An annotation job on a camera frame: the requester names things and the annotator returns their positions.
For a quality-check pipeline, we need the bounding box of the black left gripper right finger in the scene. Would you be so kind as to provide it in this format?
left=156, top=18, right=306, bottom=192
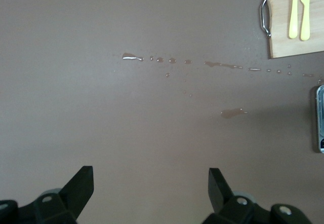
left=202, top=168, right=311, bottom=224

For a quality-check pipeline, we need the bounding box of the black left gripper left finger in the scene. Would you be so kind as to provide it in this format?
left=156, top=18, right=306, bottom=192
left=0, top=165, right=95, bottom=224

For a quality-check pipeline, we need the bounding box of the brown table cover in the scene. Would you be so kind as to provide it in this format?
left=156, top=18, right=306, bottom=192
left=0, top=0, right=324, bottom=224

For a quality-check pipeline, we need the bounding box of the silver digital kitchen scale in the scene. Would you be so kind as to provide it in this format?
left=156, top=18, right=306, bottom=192
left=315, top=84, right=324, bottom=154

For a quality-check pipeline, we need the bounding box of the yellow plastic fork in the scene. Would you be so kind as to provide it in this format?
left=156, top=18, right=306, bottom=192
left=288, top=0, right=301, bottom=39

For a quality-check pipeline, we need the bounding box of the yellow plastic knife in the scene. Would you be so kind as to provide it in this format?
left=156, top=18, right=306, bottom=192
left=299, top=0, right=313, bottom=42

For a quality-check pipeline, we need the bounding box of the wooden cutting board metal handle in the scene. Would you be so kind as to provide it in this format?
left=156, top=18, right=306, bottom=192
left=259, top=0, right=324, bottom=60

